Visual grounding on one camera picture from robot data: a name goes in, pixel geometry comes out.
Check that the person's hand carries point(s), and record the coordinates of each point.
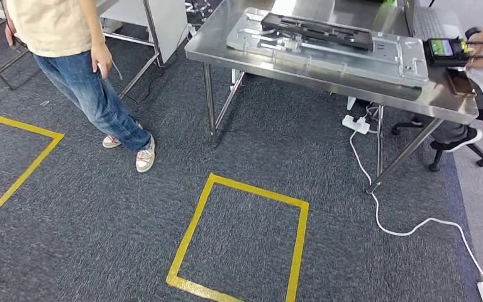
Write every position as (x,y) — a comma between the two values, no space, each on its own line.
(102,58)
(478,48)
(10,31)
(478,64)

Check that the black plastic plate bracket part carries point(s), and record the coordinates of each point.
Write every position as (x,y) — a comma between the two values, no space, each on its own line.
(316,31)

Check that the stainless steel workbench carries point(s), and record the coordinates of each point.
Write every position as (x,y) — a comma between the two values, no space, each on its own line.
(437,102)

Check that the brown smartphone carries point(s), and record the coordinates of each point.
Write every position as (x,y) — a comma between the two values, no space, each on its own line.
(460,83)

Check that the black remote controller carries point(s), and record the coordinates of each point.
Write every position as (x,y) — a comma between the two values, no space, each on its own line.
(445,50)

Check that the grey mesh panel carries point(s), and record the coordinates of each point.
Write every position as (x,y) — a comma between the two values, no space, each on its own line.
(437,23)

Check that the person's leg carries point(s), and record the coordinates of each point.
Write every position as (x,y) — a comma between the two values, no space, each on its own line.
(58,79)
(129,125)
(450,131)

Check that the stainless steel table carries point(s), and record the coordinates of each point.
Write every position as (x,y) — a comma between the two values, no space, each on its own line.
(152,33)

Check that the white cabinet panel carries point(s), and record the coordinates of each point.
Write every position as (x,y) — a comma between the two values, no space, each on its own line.
(170,25)

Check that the person's foot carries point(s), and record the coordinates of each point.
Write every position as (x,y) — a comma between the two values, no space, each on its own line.
(462,142)
(110,142)
(145,156)

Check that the large stamped silver metal panel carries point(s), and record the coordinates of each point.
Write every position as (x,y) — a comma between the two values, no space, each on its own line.
(391,62)

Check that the yellow floor tape square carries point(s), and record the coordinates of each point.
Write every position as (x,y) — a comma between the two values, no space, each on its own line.
(29,126)

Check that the green plastic item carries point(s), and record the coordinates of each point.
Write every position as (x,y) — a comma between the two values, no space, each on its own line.
(387,1)

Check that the black stool with chrome base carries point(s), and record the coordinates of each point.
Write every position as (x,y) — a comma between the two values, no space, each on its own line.
(202,10)

